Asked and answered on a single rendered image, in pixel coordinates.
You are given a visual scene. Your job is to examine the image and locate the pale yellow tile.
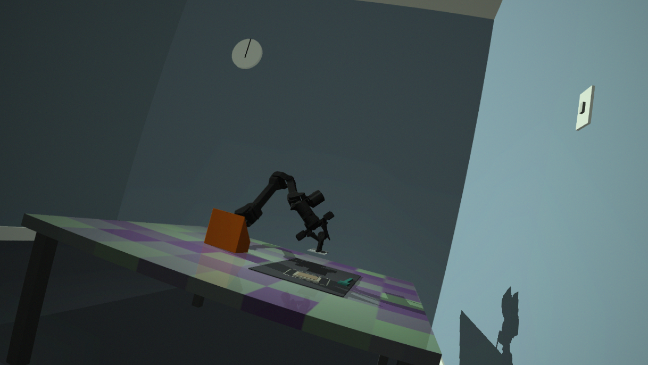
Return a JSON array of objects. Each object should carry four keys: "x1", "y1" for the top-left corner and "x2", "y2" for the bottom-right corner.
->
[{"x1": 293, "y1": 271, "x2": 321, "y2": 283}]

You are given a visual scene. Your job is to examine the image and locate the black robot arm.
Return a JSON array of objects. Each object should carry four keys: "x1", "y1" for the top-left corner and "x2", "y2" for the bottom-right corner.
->
[{"x1": 235, "y1": 171, "x2": 325, "y2": 227}]

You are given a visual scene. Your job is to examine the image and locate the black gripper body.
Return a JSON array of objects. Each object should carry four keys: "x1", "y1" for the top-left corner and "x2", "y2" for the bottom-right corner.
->
[{"x1": 296, "y1": 209, "x2": 334, "y2": 240}]

